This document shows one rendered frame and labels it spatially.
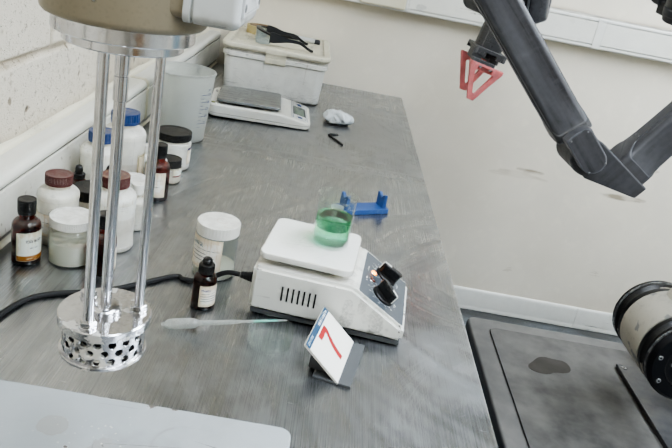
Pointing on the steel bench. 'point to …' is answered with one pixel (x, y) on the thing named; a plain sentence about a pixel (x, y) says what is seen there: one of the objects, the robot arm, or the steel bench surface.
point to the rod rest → (373, 206)
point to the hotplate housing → (285, 300)
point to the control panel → (377, 285)
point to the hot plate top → (283, 249)
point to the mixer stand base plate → (117, 423)
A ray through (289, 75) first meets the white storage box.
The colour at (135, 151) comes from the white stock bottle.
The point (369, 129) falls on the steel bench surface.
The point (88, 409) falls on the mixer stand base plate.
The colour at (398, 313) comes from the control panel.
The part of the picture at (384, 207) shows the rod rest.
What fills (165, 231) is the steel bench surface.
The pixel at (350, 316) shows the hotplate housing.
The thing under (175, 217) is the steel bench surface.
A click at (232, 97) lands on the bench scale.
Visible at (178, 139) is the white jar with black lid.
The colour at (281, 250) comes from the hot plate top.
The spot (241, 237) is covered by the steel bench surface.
